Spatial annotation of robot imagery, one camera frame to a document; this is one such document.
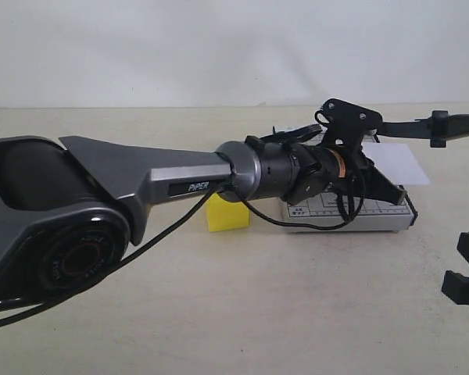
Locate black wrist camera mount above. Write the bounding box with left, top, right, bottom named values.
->
left=314, top=98, right=383, bottom=151

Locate white paper sheet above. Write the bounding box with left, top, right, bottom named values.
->
left=363, top=142, right=431, bottom=185

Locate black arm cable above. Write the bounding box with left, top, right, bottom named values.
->
left=0, top=148, right=367, bottom=333

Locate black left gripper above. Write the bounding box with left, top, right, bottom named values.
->
left=312, top=145, right=406, bottom=205

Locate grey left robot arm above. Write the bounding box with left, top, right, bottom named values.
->
left=0, top=136, right=406, bottom=312

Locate yellow foam cube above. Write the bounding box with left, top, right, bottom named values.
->
left=206, top=194, right=250, bottom=232

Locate grey paper cutter base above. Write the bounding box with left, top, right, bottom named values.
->
left=271, top=123, right=419, bottom=234

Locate black cutter blade arm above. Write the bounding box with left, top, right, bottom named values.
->
left=377, top=110, right=469, bottom=148

